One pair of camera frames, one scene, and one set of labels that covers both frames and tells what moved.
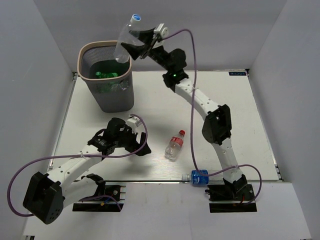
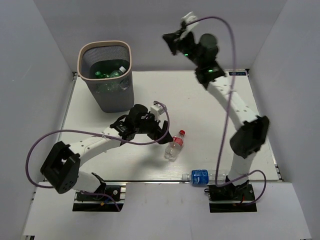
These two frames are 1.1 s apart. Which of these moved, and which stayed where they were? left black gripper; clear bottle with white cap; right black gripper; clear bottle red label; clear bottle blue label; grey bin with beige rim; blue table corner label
Moved: right black gripper; left black gripper; clear bottle with white cap
Stayed: clear bottle red label; grey bin with beige rim; blue table corner label; clear bottle blue label
